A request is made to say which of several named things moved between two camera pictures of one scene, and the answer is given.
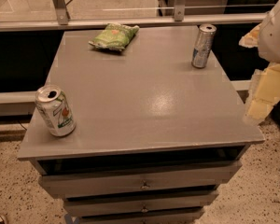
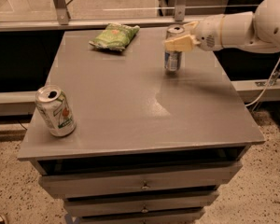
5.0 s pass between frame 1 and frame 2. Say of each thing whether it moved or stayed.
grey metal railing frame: stayed
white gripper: moved
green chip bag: stayed
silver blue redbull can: moved
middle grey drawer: stayed
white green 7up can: stayed
